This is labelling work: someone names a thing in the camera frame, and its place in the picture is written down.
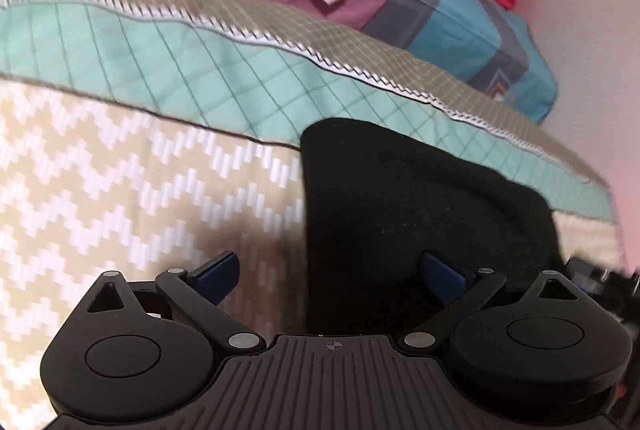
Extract black knit pants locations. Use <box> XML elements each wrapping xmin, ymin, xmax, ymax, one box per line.
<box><xmin>300</xmin><ymin>119</ymin><xmax>563</xmax><ymax>336</ymax></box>

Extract patterned teal beige quilt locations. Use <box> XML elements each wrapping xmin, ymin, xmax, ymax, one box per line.
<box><xmin>1</xmin><ymin>0</ymin><xmax>624</xmax><ymax>429</ymax></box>

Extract teal grey striped pillow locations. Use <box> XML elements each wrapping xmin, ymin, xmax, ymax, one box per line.
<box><xmin>362</xmin><ymin>0</ymin><xmax>559</xmax><ymax>123</ymax></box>

